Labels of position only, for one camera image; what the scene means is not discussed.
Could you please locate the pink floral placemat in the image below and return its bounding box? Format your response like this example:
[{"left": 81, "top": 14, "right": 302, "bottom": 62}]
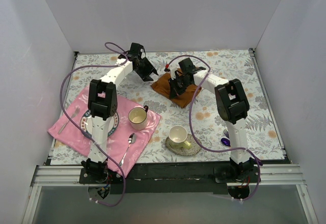
[{"left": 48, "top": 96, "right": 161, "bottom": 175}]

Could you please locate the woven round saucer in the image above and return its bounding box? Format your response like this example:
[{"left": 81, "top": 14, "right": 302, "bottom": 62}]
[{"left": 165, "top": 134, "right": 202, "bottom": 157}]

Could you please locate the pale green teacup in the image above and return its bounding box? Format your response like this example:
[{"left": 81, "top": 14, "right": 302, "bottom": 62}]
[{"left": 168, "top": 125, "right": 192, "bottom": 150}]

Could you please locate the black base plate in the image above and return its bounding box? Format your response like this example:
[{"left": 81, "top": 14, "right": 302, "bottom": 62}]
[{"left": 79, "top": 161, "right": 260, "bottom": 194}]

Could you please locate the orange-brown cloth napkin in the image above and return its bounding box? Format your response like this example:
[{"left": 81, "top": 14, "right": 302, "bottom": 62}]
[{"left": 151, "top": 73, "right": 197, "bottom": 108}]

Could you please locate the silver spoon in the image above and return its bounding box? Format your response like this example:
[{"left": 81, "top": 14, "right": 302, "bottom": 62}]
[{"left": 119, "top": 133, "right": 137, "bottom": 167}]

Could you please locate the purple fork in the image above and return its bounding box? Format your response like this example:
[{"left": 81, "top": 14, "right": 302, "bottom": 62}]
[{"left": 223, "top": 129, "right": 229, "bottom": 137}]

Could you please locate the cream mug black handle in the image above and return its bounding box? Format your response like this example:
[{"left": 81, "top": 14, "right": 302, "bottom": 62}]
[{"left": 128, "top": 105, "right": 149, "bottom": 130}]

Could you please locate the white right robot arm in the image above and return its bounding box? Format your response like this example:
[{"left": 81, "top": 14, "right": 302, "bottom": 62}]
[{"left": 165, "top": 55, "right": 257, "bottom": 182}]

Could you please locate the purple spoon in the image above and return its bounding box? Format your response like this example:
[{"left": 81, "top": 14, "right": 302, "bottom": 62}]
[{"left": 221, "top": 137, "right": 231, "bottom": 147}]

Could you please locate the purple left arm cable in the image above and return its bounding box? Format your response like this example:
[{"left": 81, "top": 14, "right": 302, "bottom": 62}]
[{"left": 62, "top": 42, "right": 134, "bottom": 207}]

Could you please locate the white plate green rim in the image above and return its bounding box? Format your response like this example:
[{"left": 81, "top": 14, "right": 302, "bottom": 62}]
[{"left": 79, "top": 109, "right": 120, "bottom": 137}]

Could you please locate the silver fork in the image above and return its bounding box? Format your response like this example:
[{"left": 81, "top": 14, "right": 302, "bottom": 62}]
[{"left": 58, "top": 106, "right": 80, "bottom": 134}]

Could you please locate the floral patterned tablecloth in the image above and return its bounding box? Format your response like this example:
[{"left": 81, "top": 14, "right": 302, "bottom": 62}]
[{"left": 66, "top": 50, "right": 286, "bottom": 163}]

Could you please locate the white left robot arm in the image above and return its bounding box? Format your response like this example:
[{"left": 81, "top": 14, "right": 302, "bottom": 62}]
[{"left": 82, "top": 43, "right": 158, "bottom": 183}]

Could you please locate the aluminium frame rail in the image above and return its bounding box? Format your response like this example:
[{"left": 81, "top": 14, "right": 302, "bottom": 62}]
[{"left": 22, "top": 162, "right": 321, "bottom": 223}]

